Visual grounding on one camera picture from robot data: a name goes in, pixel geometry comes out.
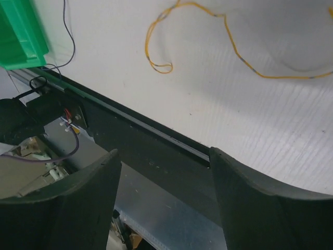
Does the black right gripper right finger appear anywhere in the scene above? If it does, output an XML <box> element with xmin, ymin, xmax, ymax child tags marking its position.
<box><xmin>210</xmin><ymin>147</ymin><xmax>332</xmax><ymax>249</ymax></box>

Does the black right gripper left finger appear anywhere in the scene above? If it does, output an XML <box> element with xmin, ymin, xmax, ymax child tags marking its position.
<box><xmin>1</xmin><ymin>149</ymin><xmax>122</xmax><ymax>249</ymax></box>

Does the purple thin wire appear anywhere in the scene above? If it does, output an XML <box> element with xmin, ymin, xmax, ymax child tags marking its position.
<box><xmin>44</xmin><ymin>0</ymin><xmax>76</xmax><ymax>76</ymax></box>

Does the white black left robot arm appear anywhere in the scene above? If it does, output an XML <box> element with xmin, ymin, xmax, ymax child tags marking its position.
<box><xmin>1</xmin><ymin>94</ymin><xmax>64</xmax><ymax>145</ymax></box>

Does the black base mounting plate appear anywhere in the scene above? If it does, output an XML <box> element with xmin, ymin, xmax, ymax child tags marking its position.
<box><xmin>38</xmin><ymin>68</ymin><xmax>221</xmax><ymax>224</ymax></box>

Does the green plastic compartment tray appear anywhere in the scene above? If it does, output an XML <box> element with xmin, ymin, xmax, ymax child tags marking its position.
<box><xmin>1</xmin><ymin>0</ymin><xmax>49</xmax><ymax>70</ymax></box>

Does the aluminium extrusion rail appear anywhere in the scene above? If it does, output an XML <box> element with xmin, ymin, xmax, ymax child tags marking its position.
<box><xmin>12</xmin><ymin>68</ymin><xmax>209</xmax><ymax>171</ymax></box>

